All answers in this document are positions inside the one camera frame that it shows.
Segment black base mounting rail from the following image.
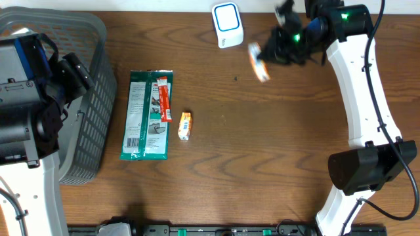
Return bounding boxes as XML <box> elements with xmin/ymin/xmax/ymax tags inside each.
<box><xmin>67</xmin><ymin>216</ymin><xmax>387</xmax><ymax>236</ymax></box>

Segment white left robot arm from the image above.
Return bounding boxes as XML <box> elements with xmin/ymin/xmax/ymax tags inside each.
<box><xmin>1</xmin><ymin>28</ymin><xmax>94</xmax><ymax>235</ymax></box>

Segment dark green package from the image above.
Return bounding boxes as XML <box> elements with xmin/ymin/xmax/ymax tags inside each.
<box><xmin>119</xmin><ymin>70</ymin><xmax>173</xmax><ymax>161</ymax></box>

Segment orange tissue pack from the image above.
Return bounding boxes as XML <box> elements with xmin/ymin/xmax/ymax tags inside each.
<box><xmin>178</xmin><ymin>112</ymin><xmax>192</xmax><ymax>141</ymax></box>
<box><xmin>248</xmin><ymin>43</ymin><xmax>270</xmax><ymax>83</ymax></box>

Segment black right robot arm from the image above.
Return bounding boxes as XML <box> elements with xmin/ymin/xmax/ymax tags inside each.
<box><xmin>248</xmin><ymin>1</ymin><xmax>417</xmax><ymax>235</ymax></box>

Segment grey plastic mesh basket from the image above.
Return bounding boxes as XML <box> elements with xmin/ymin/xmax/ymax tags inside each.
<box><xmin>1</xmin><ymin>7</ymin><xmax>117</xmax><ymax>185</ymax></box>

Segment white barcode scanner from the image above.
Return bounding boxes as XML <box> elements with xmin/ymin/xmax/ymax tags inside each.
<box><xmin>211</xmin><ymin>2</ymin><xmax>244</xmax><ymax>49</ymax></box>

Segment red and white package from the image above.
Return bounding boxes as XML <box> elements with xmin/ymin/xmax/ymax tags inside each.
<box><xmin>157</xmin><ymin>76</ymin><xmax>173</xmax><ymax>123</ymax></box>

